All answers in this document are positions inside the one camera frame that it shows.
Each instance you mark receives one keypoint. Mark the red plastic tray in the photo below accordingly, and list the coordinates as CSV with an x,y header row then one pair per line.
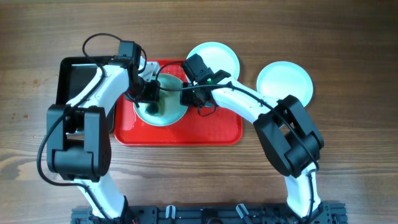
x,y
205,127

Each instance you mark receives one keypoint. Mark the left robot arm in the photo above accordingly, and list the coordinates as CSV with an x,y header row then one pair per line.
x,y
76,151

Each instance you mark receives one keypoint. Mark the black rectangular basin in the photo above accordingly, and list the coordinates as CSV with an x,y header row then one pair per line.
x,y
74,75

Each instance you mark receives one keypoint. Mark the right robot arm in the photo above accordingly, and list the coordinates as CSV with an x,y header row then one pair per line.
x,y
288,136

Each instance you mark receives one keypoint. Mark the green yellow sponge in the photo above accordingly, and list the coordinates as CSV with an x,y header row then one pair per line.
x,y
154,109

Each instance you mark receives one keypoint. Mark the light blue plate top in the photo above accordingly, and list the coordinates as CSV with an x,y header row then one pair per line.
x,y
218,56

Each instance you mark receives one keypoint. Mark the light blue plate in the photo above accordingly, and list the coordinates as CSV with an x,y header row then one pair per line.
x,y
218,56
169,109
282,78

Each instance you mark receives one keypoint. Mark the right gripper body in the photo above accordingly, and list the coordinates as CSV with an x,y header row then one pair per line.
x,y
190,97

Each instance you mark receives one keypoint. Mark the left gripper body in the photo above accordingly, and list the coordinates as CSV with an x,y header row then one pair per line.
x,y
145,90

